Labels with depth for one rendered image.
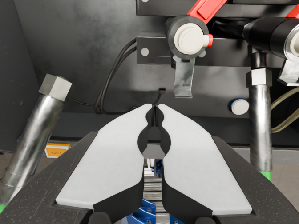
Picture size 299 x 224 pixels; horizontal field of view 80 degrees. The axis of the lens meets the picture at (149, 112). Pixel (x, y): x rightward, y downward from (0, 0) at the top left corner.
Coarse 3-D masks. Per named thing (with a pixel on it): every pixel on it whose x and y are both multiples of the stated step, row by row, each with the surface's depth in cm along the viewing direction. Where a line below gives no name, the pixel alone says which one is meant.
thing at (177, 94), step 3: (174, 90) 15; (177, 90) 15; (180, 90) 15; (183, 90) 15; (186, 90) 15; (189, 90) 15; (174, 93) 14; (177, 93) 14; (180, 93) 14; (183, 93) 14; (186, 93) 14; (189, 93) 14; (174, 96) 14; (177, 96) 14; (180, 96) 14; (183, 96) 14; (186, 96) 14; (189, 96) 14; (192, 96) 14
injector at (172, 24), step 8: (176, 16) 16; (184, 16) 13; (192, 16) 12; (168, 24) 16; (176, 24) 12; (200, 24) 12; (168, 32) 13; (208, 32) 12; (168, 40) 13; (176, 48) 13; (184, 56) 13; (192, 56) 13
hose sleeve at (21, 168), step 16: (48, 96) 13; (32, 112) 13; (48, 112) 13; (32, 128) 13; (48, 128) 13; (32, 144) 13; (16, 160) 12; (32, 160) 13; (16, 176) 12; (32, 176) 13; (0, 192) 12; (16, 192) 12
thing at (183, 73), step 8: (176, 56) 13; (176, 64) 14; (184, 64) 14; (192, 64) 14; (176, 72) 14; (184, 72) 14; (192, 72) 14; (176, 80) 14; (184, 80) 14; (176, 88) 15; (184, 88) 15
